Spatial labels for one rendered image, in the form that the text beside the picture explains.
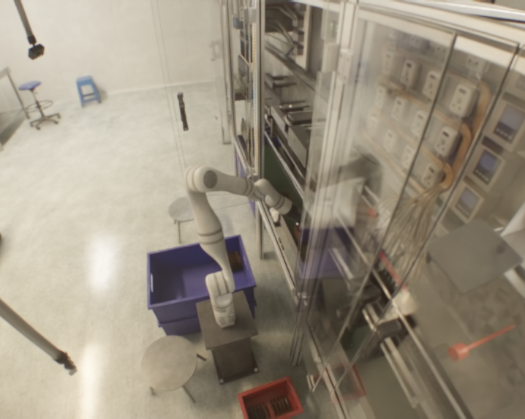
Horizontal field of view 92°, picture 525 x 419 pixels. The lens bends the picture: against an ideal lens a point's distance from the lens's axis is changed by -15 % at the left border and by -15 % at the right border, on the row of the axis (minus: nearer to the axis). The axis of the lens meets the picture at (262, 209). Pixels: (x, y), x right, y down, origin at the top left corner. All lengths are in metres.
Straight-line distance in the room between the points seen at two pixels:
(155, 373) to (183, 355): 0.17
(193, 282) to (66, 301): 1.02
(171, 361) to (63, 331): 0.94
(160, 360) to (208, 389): 0.34
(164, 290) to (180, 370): 0.54
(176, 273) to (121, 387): 0.76
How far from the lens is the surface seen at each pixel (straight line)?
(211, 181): 0.98
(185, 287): 1.95
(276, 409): 1.83
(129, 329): 2.17
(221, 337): 1.38
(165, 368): 1.71
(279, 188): 1.86
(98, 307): 2.36
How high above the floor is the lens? 1.81
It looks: 42 degrees down
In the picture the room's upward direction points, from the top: straight up
